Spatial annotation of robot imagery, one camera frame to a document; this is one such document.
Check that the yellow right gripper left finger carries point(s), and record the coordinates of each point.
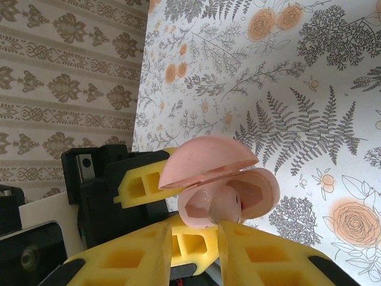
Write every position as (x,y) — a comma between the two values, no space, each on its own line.
(119,262)

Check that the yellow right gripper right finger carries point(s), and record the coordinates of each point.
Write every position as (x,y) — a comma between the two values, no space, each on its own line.
(268,268)

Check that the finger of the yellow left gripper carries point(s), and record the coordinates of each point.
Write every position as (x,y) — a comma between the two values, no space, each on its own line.
(151,198)
(208,247)

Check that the pink earbud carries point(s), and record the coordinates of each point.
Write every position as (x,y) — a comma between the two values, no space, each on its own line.
(226,205)

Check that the white earbud charging case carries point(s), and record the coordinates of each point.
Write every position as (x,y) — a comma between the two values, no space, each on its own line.
(202,158)

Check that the floral patterned table cover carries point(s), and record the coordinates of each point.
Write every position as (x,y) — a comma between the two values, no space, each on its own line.
(268,89)

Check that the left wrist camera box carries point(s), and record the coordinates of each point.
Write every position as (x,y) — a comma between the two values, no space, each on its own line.
(35,262)

